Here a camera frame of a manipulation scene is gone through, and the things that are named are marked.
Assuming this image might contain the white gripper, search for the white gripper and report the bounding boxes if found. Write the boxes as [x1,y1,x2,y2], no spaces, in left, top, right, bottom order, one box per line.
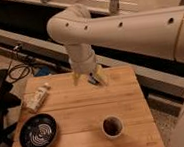
[69,53,108,86]

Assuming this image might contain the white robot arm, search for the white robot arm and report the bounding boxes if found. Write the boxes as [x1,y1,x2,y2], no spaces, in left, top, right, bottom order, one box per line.
[46,4,184,147]

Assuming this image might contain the blue object on floor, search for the blue object on floor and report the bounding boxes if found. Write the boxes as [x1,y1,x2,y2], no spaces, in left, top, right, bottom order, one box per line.
[35,67,50,77]

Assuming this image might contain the white cup with dark liquid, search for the white cup with dark liquid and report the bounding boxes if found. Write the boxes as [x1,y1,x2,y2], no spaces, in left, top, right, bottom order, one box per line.
[101,115,124,139]

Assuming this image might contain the white squeeze bottle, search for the white squeeze bottle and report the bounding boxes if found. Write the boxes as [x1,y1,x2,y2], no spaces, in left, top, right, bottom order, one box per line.
[26,83,51,114]

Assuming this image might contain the black bowl with spiral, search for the black bowl with spiral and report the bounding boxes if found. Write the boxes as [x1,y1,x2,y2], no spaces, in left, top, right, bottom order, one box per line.
[19,113,57,147]

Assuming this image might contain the black cable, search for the black cable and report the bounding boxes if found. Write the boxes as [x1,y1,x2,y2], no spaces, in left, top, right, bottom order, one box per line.
[5,56,36,82]

